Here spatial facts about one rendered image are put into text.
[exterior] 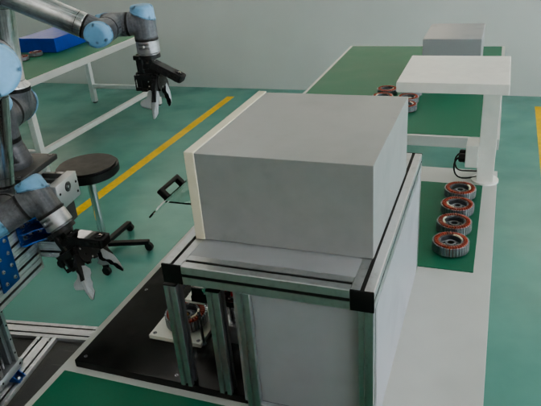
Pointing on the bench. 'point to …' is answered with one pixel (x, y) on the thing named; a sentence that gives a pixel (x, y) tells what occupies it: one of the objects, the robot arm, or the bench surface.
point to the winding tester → (301, 172)
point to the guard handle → (169, 185)
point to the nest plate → (171, 333)
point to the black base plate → (154, 347)
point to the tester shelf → (294, 264)
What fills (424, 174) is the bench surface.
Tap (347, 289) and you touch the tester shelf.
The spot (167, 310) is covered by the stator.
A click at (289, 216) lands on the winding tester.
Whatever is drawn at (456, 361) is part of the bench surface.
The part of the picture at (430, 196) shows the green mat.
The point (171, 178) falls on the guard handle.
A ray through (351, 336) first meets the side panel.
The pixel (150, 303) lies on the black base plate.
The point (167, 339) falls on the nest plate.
